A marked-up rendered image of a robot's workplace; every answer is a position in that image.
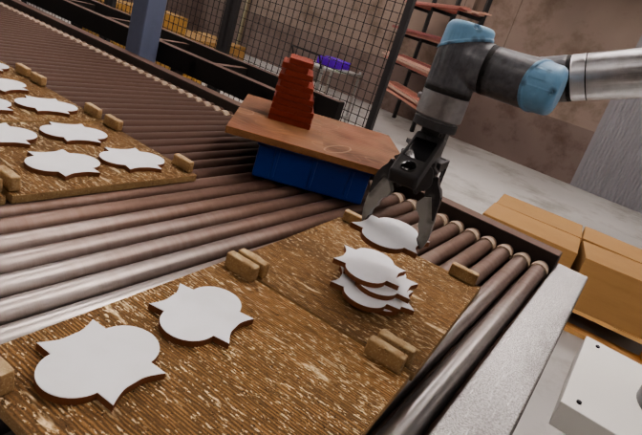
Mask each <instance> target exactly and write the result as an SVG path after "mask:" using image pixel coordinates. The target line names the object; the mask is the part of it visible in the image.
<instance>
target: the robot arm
mask: <svg viewBox="0 0 642 435"><path fill-rule="evenodd" d="M494 37H495V32H494V31H493V30H491V29H489V28H487V27H485V26H482V25H478V24H475V23H472V22H469V21H465V20H461V19H453V20H451V21H450V22H449V23H448V24H447V26H446V29H445V31H444V34H443V36H442V39H441V41H440V42H439V44H438V46H437V48H438V49H437V52H436V55H435V57H434V60H433V63H432V66H431V68H430V71H429V74H428V77H427V79H426V82H425V84H424V88H423V90H422V92H418V94H417V96H418V97H419V98H420V99H419V101H418V104H417V108H416V109H417V111H418V113H415V116H414V119H413V122H415V123H417V124H419V125H421V126H422V128H421V130H420V131H417V132H416V134H415V135H414V136H413V138H412V139H411V140H410V142H409V143H408V144H407V146H406V147H405V148H402V149H401V151H400V154H397V155H395V159H394V158H392V159H390V160H389V162H388V163H386V164H385V165H383V166H382V167H381V168H380V169H379V170H378V171H377V172H376V174H375V176H374V179H373V182H372V184H371V187H370V189H369V193H368V195H367V198H366V201H365V204H364V207H363V211H362V221H364V220H366V219H368V218H369V217H370V216H371V215H372V214H373V210H374V209H375V207H377V206H379V205H380V202H381V200H382V199H383V198H384V197H387V196H389V195H390V194H391V193H392V192H393V191H394V185H393V183H396V186H397V187H399V186H402V185H404V186H406V187H409V188H411V189H413V193H414V194H418V192H419V191H425V194H424V197H423V198H422V199H420V200H419V201H418V202H417V203H416V210H417V213H418V216H419V221H418V224H417V227H418V237H417V244H418V248H419V249H420V250H421V249H422V248H423V247H424V246H425V244H426V243H427V241H428V240H429V238H430V235H431V233H432V230H433V227H434V224H435V222H436V217H437V213H438V210H439V206H440V204H441V200H442V189H441V187H440V184H441V182H442V179H443V177H444V174H445V172H446V169H447V167H448V164H449V163H450V161H449V160H446V159H444V158H442V156H441V155H442V152H443V149H444V147H445V144H446V143H447V140H448V138H449V135H455V134H456V131H457V129H458V127H457V125H460V124H461V122H462V119H463V117H464V114H465V111H466V109H467V106H468V104H469V101H470V98H471V97H472V94H473V92H475V93H477V94H480V95H483V96H485V97H488V98H493V99H495V100H498V101H501V102H504V103H506V104H509V105H512V106H515V107H518V108H521V109H522V110H523V111H525V112H528V113H530V112H532V113H535V114H539V115H542V116H546V115H548V114H550V113H551V112H552V111H553V109H554V108H555V107H556V105H557V103H558V102H568V101H580V100H600V99H620V98H642V48H636V49H626V50H616V51H605V52H596V53H585V54H565V55H555V56H541V57H539V56H534V55H530V54H524V53H520V52H517V51H513V50H510V49H506V48H504V47H501V46H498V45H497V44H494ZM439 173H440V175H439V177H438V174H439Z"/></svg>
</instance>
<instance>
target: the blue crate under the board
mask: <svg viewBox="0 0 642 435"><path fill-rule="evenodd" d="M258 144H259V148H258V152H257V156H256V159H255V163H254V166H253V169H252V175H253V176H257V177H260V178H264V179H267V180H271V181H274V182H277V183H281V184H284V185H291V186H294V187H298V188H302V189H305V190H308V191H311V192H315V193H319V194H322V195H326V196H330V197H333V198H336V199H339V200H343V201H347V202H350V203H354V204H357V205H360V204H361V202H362V199H363V196H364V193H365V191H366V188H367V185H368V182H369V180H370V177H373V174H370V173H366V172H363V171H359V170H356V169H352V168H349V167H346V166H343V165H339V164H336V163H330V162H326V161H323V160H319V159H316V158H313V157H310V156H306V155H303V154H299V153H296V152H292V151H289V150H286V149H283V148H279V147H276V146H272V145H269V144H265V143H262V142H258Z"/></svg>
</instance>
